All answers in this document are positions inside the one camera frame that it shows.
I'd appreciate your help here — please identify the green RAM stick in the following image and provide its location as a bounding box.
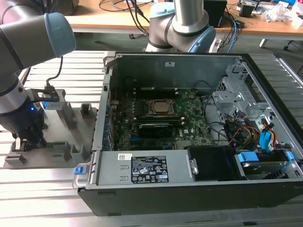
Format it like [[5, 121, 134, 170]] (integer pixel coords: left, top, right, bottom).
[[45, 141, 68, 147]]

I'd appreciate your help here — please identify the black RAM stick silver label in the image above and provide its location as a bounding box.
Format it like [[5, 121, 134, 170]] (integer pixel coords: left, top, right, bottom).
[[140, 86, 178, 93]]

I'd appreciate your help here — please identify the grey parts rack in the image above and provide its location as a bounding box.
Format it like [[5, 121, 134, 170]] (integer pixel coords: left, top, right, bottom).
[[4, 88, 98, 170]]

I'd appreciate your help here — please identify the grey power supply with label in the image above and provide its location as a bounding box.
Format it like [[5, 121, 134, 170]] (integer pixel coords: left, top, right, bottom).
[[96, 150, 197, 186]]

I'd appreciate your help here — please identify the wide black box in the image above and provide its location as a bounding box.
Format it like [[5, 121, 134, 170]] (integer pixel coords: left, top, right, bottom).
[[40, 0, 80, 15]]

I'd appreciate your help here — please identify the metal socket cover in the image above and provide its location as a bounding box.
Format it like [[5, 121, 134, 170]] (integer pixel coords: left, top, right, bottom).
[[144, 98, 178, 117]]

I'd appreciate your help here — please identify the wooden desk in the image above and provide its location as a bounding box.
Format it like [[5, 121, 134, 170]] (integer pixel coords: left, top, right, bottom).
[[63, 0, 303, 52]]

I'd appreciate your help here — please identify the black graphics card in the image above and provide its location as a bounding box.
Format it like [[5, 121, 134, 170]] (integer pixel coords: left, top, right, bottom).
[[138, 122, 174, 139]]

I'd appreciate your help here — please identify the silver CPU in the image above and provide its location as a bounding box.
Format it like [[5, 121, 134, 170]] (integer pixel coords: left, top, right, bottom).
[[153, 101, 175, 114]]

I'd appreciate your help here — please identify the black and grey PC case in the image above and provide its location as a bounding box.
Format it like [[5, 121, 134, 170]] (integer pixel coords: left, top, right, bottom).
[[71, 51, 303, 217]]

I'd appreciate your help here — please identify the green motherboard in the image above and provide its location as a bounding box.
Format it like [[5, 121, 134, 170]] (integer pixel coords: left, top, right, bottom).
[[111, 88, 215, 152]]

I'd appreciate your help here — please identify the black fan shroud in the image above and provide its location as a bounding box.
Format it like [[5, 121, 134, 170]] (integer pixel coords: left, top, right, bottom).
[[186, 145, 247, 182]]

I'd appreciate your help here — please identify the grey metal drive cage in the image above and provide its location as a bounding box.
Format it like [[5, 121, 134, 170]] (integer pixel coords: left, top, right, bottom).
[[211, 62, 273, 123]]

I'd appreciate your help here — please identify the white power strip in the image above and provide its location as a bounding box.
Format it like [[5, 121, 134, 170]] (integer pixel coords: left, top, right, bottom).
[[211, 38, 223, 52]]

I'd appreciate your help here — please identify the tall black desktop box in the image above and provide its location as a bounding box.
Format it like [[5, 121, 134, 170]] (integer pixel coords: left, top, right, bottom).
[[203, 0, 228, 28]]

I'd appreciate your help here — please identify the hard disk in blue carrier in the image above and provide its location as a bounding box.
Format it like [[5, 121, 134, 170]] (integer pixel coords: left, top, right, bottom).
[[234, 151, 295, 181]]

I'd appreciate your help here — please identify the small black device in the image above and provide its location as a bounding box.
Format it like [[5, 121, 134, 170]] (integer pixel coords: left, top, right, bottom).
[[238, 3, 257, 17]]

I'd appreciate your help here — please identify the clear plastic bag pile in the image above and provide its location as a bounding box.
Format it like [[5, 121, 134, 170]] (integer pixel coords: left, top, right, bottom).
[[261, 2, 296, 23]]

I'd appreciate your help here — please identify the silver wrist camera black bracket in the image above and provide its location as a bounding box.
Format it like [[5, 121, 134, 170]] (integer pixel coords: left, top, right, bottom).
[[30, 88, 67, 111]]

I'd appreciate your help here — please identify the black camera cable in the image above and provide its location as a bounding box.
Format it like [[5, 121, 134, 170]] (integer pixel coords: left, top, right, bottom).
[[45, 55, 64, 89]]

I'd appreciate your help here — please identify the yellow red black wire bundle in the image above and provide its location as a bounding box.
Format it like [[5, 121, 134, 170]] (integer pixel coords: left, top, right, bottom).
[[223, 119, 262, 148]]

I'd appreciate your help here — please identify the blue flat data wire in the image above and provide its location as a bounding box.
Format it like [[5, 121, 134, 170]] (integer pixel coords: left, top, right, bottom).
[[259, 122, 277, 152]]

